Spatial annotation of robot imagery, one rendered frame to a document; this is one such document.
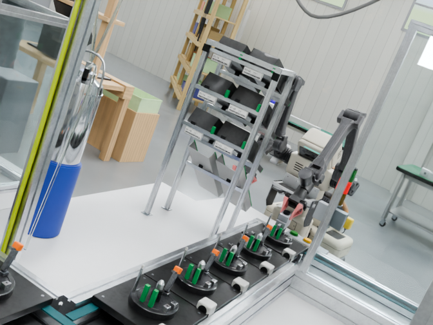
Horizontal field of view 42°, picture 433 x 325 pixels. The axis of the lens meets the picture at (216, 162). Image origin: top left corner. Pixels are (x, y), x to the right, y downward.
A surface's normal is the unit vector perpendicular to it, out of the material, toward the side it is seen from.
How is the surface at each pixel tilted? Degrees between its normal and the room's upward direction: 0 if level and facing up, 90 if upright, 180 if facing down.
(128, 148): 90
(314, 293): 90
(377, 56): 90
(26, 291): 0
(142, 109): 90
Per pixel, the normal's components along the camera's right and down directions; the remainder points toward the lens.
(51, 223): 0.64, 0.42
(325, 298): -0.44, 0.06
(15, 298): 0.36, -0.91
